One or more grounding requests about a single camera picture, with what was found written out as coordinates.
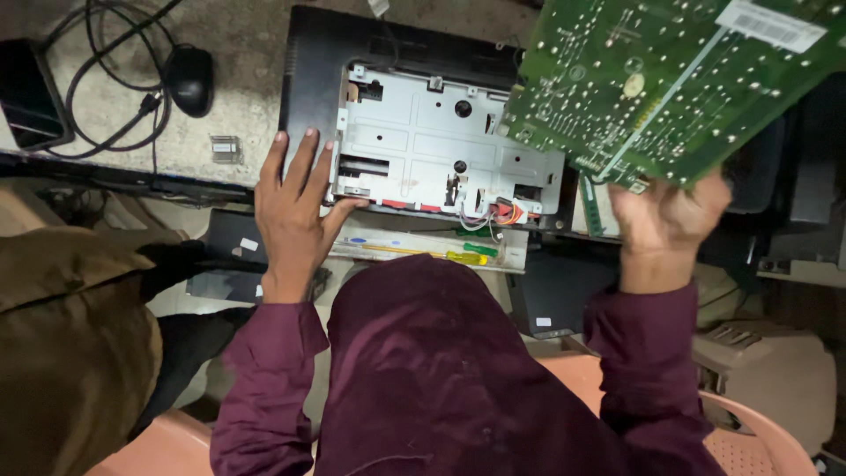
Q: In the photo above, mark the black phone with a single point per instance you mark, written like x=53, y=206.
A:
x=30, y=96

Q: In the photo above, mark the black computer mouse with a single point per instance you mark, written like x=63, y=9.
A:
x=190, y=79

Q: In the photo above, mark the green circuit board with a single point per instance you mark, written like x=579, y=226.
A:
x=667, y=86

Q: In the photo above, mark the person's maroon clothed body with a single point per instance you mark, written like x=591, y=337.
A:
x=436, y=377

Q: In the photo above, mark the green memory stick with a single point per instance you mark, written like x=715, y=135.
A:
x=591, y=208

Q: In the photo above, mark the grey metal chassis plate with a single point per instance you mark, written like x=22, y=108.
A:
x=423, y=132

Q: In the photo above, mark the small clear plastic piece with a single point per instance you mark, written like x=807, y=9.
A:
x=226, y=149

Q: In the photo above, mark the heap of black monitors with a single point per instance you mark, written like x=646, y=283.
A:
x=803, y=172

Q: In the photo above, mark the pink plastic chair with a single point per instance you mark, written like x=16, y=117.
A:
x=753, y=443

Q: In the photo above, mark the person's right hand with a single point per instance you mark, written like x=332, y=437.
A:
x=667, y=218

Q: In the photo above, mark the green screwdriver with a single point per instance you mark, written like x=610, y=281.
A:
x=481, y=250

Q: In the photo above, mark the flat black device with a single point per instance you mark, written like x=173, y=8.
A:
x=228, y=258

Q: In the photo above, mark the white connector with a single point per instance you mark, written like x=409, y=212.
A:
x=379, y=6

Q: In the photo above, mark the white tool tray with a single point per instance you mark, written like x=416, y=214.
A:
x=396, y=261

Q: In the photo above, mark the person's left hand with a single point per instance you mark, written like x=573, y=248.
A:
x=291, y=205

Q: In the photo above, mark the yellow screwdriver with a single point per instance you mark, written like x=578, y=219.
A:
x=423, y=254

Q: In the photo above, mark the black monitor back cover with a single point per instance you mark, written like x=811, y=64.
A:
x=317, y=73

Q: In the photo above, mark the person's right fingers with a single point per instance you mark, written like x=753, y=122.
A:
x=628, y=196

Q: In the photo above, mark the beige printer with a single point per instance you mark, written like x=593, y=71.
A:
x=766, y=377

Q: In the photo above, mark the black box with white sticker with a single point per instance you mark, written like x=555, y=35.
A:
x=562, y=291

